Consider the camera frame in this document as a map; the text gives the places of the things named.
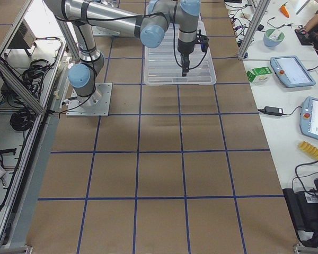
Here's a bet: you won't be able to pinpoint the green blue bowl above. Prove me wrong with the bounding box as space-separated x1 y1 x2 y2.
263 29 285 47

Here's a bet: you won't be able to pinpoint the clear plastic box lid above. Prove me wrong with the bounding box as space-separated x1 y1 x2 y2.
143 24 216 86

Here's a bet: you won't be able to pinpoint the aluminium frame post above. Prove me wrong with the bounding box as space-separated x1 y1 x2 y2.
237 0 270 60

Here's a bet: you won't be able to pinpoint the black device on table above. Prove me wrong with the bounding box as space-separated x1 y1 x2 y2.
282 178 318 248

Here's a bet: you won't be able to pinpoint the teach pendant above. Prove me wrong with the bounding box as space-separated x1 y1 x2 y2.
299 97 318 140
270 56 316 88

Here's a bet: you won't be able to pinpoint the yellow toy corn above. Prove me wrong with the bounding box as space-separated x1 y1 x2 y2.
298 141 318 160

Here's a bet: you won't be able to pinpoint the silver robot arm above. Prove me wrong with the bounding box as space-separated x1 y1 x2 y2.
45 1 209 107

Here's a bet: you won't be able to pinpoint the grey box unit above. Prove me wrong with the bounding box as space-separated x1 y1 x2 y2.
7 19 37 57

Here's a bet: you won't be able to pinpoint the green white carton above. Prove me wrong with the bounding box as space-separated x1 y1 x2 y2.
246 66 272 83

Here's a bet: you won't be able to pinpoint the black power adapter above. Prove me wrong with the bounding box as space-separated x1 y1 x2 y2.
264 106 284 116

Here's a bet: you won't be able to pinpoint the orange toy carrot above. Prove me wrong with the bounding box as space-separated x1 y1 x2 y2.
279 2 290 18

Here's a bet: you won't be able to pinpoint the person forearm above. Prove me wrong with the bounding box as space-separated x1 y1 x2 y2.
304 14 318 32

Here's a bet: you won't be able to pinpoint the coiled black cables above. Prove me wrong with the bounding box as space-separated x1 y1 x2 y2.
10 110 34 132

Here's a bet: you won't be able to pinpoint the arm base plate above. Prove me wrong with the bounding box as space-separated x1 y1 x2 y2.
65 83 113 117

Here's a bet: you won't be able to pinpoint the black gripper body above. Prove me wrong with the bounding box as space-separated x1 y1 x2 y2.
178 29 209 53

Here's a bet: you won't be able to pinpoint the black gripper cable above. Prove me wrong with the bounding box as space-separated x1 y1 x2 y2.
172 22 206 71

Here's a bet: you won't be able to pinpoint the lower teach pendant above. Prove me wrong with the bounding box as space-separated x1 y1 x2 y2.
299 97 318 140

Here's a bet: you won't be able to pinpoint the upper teach pendant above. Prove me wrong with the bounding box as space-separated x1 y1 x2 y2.
270 56 316 88

